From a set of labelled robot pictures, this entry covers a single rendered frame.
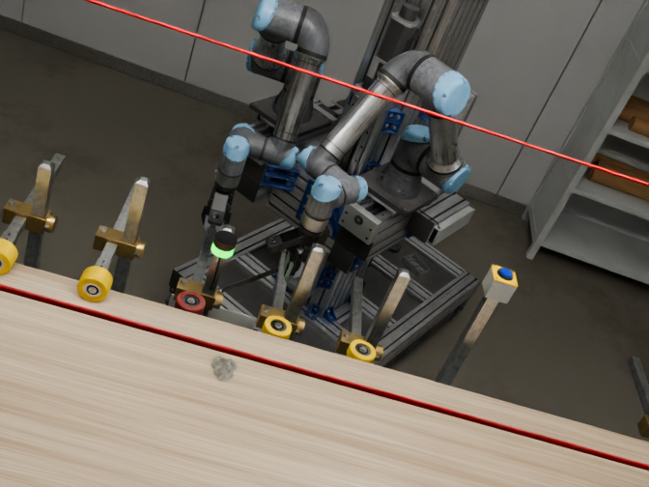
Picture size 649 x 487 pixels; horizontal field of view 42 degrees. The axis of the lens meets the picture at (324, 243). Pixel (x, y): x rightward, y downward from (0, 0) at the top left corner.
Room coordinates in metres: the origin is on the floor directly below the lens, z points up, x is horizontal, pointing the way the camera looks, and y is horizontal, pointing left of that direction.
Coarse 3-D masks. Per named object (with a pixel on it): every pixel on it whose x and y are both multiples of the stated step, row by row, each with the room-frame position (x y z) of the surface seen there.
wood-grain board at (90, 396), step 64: (0, 320) 1.42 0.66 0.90; (64, 320) 1.50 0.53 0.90; (192, 320) 1.67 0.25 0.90; (0, 384) 1.24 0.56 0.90; (64, 384) 1.31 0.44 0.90; (128, 384) 1.38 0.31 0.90; (192, 384) 1.46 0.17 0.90; (256, 384) 1.54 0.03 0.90; (320, 384) 1.63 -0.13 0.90; (384, 384) 1.73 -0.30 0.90; (0, 448) 1.08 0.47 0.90; (64, 448) 1.14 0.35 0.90; (128, 448) 1.21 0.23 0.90; (192, 448) 1.28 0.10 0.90; (256, 448) 1.35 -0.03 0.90; (320, 448) 1.42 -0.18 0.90; (384, 448) 1.50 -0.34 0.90; (448, 448) 1.59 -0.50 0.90; (512, 448) 1.68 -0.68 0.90; (640, 448) 1.88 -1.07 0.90
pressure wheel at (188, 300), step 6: (180, 294) 1.74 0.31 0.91; (186, 294) 1.75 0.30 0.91; (192, 294) 1.76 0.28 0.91; (198, 294) 1.77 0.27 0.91; (180, 300) 1.72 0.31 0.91; (186, 300) 1.74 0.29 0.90; (192, 300) 1.74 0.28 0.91; (198, 300) 1.75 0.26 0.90; (204, 300) 1.76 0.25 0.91; (180, 306) 1.70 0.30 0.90; (186, 306) 1.71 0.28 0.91; (192, 306) 1.71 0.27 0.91; (198, 306) 1.72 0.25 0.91; (204, 306) 1.74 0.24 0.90; (192, 312) 1.70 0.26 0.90; (198, 312) 1.71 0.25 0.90
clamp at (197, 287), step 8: (192, 280) 1.86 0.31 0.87; (176, 288) 1.81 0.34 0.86; (184, 288) 1.81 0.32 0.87; (192, 288) 1.83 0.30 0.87; (200, 288) 1.84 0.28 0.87; (216, 288) 1.87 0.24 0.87; (176, 296) 1.81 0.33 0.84; (208, 296) 1.82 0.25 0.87; (216, 296) 1.84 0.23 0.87; (208, 304) 1.82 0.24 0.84; (216, 304) 1.82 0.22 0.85
